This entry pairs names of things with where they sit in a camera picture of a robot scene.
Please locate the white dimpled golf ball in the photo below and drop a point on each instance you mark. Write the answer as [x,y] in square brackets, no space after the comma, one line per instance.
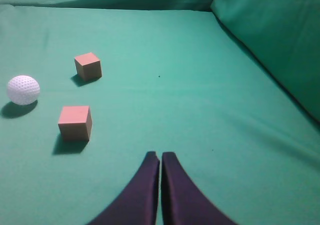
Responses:
[23,90]

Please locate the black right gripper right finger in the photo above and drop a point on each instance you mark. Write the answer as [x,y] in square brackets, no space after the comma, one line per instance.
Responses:
[182,201]

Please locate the near wooden cube block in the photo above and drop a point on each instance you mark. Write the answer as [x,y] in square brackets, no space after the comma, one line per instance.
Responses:
[75,123]

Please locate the wooden cube block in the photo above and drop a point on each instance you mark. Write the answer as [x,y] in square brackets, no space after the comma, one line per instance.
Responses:
[88,66]
[75,123]

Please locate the green cloth table cover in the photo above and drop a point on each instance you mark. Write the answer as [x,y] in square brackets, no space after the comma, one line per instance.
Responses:
[232,87]

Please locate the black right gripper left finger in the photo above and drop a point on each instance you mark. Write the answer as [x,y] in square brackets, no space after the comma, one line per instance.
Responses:
[137,204]

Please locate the far wooden cube block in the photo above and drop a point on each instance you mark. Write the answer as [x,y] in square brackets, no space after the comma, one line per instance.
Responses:
[88,66]

